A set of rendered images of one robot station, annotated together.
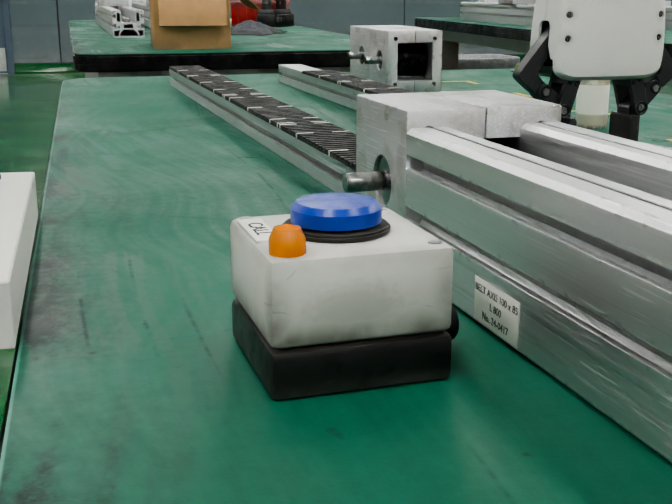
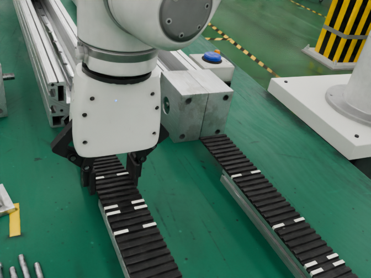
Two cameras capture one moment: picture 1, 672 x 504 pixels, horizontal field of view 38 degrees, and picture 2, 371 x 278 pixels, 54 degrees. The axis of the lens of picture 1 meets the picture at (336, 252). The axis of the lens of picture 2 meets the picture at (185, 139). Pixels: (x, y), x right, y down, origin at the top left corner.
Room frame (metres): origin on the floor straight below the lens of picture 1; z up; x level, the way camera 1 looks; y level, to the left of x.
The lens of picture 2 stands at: (1.18, -0.21, 1.13)
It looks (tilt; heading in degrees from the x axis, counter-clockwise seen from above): 33 degrees down; 166
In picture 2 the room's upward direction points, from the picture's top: 11 degrees clockwise
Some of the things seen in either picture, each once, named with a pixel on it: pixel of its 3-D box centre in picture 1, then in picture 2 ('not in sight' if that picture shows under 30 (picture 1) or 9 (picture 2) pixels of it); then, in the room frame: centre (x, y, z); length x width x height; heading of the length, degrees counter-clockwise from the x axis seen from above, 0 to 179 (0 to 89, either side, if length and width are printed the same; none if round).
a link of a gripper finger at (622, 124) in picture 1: (636, 120); (80, 170); (0.82, -0.25, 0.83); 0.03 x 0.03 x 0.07; 18
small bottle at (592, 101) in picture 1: (594, 77); not in sight; (1.16, -0.30, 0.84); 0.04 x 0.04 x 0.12
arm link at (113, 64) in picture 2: not in sight; (116, 52); (0.80, -0.21, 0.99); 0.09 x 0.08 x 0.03; 108
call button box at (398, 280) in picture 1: (354, 290); (206, 71); (0.42, -0.01, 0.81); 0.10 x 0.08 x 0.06; 108
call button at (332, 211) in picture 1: (336, 221); (212, 58); (0.42, 0.00, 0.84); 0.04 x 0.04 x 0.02
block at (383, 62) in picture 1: (397, 59); not in sight; (1.60, -0.10, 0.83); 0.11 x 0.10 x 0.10; 105
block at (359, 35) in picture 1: (377, 54); not in sight; (1.71, -0.07, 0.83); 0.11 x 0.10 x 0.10; 109
